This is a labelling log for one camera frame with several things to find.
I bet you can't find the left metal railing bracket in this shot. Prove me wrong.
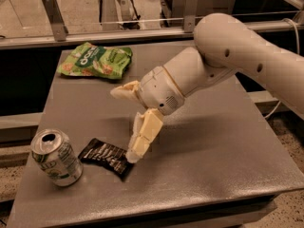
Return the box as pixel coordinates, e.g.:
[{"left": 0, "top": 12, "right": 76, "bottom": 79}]
[{"left": 42, "top": 0, "right": 68, "bottom": 42}]

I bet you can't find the right metal railing bracket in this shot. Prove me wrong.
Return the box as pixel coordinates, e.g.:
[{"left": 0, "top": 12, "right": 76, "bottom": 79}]
[{"left": 183, "top": 0, "right": 198, "bottom": 33}]

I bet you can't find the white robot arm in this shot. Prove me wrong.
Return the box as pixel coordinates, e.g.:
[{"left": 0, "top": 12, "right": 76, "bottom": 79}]
[{"left": 111, "top": 13, "right": 304, "bottom": 163}]

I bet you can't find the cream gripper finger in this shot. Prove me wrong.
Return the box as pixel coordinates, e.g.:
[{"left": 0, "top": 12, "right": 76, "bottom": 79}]
[
  {"left": 110, "top": 81, "right": 140, "bottom": 101},
  {"left": 125, "top": 108, "right": 163, "bottom": 163}
]

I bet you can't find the black rxbar chocolate wrapper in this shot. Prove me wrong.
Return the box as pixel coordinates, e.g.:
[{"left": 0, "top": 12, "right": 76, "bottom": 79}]
[{"left": 78, "top": 138, "right": 134, "bottom": 181}]

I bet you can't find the silver green 7up can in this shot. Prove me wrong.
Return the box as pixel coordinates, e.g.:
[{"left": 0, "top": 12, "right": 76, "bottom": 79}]
[{"left": 30, "top": 129, "right": 83, "bottom": 186}]

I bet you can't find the metal railing bracket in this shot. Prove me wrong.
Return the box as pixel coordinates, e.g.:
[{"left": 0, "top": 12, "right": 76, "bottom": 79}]
[
  {"left": 183, "top": 0, "right": 198, "bottom": 33},
  {"left": 42, "top": 0, "right": 68, "bottom": 42}
]

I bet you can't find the green chip bag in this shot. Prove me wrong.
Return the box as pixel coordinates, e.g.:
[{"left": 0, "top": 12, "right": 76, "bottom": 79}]
[{"left": 57, "top": 42, "right": 133, "bottom": 80}]

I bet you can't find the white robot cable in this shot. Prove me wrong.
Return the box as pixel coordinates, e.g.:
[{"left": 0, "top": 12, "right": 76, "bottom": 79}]
[{"left": 264, "top": 17, "right": 301, "bottom": 121}]

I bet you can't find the horizontal metal rail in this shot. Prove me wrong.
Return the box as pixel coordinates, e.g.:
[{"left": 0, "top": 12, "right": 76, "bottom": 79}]
[{"left": 0, "top": 20, "right": 304, "bottom": 50}]

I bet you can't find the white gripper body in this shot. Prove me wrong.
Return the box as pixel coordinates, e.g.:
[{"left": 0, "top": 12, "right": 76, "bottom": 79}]
[{"left": 138, "top": 66, "right": 185, "bottom": 115}]

